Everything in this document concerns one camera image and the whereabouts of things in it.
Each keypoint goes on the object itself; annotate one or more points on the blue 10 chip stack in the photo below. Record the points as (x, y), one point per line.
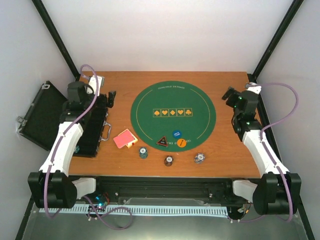
(199, 158)

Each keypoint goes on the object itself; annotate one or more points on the black triangular all-in marker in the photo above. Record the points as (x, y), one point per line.
(163, 142)

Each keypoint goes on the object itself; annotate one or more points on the black frame post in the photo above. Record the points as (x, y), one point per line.
(45, 16)
(279, 33)

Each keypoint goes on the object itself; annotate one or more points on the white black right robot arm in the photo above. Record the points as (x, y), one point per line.
(278, 189)

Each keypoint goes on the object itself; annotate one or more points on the black left frame post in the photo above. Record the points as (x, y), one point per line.
(45, 16)

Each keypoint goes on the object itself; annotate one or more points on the round green poker mat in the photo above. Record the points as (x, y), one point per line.
(167, 106)

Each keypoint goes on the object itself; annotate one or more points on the chips inside case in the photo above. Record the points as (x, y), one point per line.
(77, 148)

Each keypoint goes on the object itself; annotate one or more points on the blue small blind button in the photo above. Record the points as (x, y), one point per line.
(177, 134)

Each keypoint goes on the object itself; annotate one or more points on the yellow card box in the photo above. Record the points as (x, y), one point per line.
(133, 142)

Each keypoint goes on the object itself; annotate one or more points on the black right frame post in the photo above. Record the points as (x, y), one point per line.
(279, 33)

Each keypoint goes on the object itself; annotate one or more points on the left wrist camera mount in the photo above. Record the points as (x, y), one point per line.
(95, 84)

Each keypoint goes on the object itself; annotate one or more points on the teal 50 chip stack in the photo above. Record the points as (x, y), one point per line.
(143, 153)

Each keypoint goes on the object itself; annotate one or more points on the black poker chip case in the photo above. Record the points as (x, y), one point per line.
(50, 108)

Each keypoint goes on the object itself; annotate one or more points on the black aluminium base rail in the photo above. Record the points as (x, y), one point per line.
(209, 190)

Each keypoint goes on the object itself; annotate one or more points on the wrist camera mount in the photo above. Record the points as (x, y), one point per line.
(253, 87)
(95, 84)

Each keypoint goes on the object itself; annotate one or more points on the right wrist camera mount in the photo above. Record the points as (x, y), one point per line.
(253, 87)

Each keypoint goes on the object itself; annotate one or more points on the orange big blind button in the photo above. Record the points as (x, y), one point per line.
(181, 143)

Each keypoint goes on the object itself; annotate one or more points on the brown 100 chip stack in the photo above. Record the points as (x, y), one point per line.
(168, 161)

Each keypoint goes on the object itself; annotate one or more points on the light blue cable duct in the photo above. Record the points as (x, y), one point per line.
(164, 211)

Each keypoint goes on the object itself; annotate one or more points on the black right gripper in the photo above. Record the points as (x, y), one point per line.
(229, 91)

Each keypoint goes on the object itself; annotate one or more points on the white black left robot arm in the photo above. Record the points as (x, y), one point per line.
(80, 132)

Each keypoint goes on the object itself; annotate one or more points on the red playing card deck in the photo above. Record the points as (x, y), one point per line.
(123, 139)

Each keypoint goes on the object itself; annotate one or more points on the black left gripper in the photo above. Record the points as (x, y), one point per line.
(103, 103)

